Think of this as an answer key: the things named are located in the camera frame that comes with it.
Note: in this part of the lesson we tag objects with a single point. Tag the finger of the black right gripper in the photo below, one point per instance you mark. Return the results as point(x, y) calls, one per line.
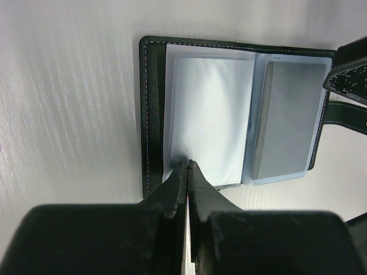
point(348, 74)

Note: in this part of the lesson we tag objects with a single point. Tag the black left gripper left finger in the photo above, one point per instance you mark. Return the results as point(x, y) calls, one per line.
point(142, 238)

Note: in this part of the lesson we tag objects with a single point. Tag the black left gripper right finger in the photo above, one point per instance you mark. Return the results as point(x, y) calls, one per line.
point(228, 240)

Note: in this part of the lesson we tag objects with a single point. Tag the grey card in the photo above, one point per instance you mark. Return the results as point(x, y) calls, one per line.
point(290, 109)

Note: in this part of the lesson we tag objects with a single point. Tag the black leather card holder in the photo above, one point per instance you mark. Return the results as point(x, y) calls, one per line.
point(200, 100)

